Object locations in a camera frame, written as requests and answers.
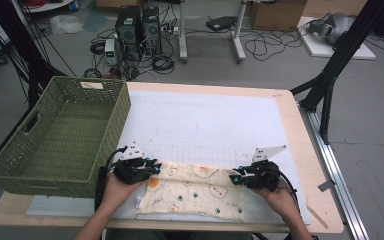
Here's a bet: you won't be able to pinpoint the thin wooden stick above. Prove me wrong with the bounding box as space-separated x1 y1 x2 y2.
305 203 329 230

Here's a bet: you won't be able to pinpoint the person's right hand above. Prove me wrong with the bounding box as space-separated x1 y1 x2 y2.
249 181 300 218

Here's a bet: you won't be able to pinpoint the clear plastic bag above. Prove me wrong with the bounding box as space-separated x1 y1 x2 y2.
49 14 85 36

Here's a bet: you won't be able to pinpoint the grey tape piece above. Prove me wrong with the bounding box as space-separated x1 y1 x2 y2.
317 179 337 193

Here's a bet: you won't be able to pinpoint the green woven basket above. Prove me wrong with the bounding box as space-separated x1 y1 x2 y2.
0 75 132 198

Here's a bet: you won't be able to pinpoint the large cardboard box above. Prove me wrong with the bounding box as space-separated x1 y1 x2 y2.
248 0 309 32

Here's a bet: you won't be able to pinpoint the slim black computer tower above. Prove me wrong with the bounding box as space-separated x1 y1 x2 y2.
141 5 163 56

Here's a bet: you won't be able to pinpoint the black metal stand frame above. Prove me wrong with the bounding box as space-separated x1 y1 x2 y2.
0 0 69 111
289 0 384 145

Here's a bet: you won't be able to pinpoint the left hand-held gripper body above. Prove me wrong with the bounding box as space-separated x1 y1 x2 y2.
112 141 155 185

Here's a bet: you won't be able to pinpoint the white grid mat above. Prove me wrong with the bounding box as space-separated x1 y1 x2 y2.
26 89 312 225

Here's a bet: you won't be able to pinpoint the white power supply box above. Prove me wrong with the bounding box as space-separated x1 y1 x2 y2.
104 38 119 66

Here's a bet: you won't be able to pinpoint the large black computer tower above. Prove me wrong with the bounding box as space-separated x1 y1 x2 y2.
114 6 143 62

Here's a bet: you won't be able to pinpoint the cream printed cloth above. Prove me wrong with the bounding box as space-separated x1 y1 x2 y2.
135 161 247 223

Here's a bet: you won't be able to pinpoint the aluminium rail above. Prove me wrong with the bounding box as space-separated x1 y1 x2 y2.
299 106 370 240

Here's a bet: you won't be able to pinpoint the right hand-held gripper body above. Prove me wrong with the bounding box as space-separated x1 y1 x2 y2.
242 144 288 193

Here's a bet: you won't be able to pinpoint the black cable coil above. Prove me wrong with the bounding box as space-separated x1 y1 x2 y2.
151 54 176 75

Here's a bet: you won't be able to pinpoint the black floor cable tangle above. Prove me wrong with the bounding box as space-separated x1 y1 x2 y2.
244 29 304 62

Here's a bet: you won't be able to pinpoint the person's dark pants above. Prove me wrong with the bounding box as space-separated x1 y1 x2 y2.
106 229 253 240

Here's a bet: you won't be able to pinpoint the white desk leg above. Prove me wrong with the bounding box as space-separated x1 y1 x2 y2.
232 0 248 64
178 0 189 64

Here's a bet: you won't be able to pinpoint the white floor board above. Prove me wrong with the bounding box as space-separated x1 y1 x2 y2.
298 16 377 61

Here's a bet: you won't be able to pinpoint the grey helmet device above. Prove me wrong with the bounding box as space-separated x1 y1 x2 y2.
307 12 356 46

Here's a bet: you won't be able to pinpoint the black flat device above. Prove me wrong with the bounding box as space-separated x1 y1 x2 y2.
205 15 238 32

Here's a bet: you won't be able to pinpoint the right hand-held gripper black cable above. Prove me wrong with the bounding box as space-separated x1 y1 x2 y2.
275 169 302 214

